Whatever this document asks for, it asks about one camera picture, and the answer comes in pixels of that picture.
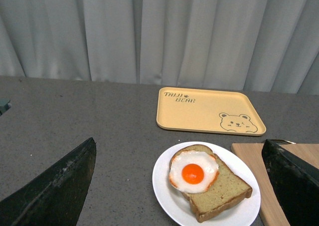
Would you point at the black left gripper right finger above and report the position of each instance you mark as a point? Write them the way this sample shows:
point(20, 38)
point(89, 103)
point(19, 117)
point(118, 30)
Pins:
point(295, 183)

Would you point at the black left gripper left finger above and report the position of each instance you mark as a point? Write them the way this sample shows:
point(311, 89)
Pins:
point(56, 197)

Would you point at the white round plate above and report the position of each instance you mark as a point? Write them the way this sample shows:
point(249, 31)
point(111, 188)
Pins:
point(178, 208)

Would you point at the bamboo cutting board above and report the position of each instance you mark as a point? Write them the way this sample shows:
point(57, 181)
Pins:
point(251, 154)

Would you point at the bottom bread slice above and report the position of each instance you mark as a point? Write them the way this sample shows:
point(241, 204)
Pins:
point(227, 191)

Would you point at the fried egg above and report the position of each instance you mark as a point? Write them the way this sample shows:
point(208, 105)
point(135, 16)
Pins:
point(193, 172)

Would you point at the yellow bear tray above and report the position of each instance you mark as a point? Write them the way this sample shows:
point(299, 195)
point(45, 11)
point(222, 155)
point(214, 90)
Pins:
point(209, 111)

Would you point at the grey-green object at table edge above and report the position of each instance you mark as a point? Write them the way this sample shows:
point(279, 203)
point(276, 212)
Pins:
point(4, 105)

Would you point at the grey curtain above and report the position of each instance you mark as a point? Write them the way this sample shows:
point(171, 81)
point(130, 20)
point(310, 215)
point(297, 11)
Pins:
point(253, 45)

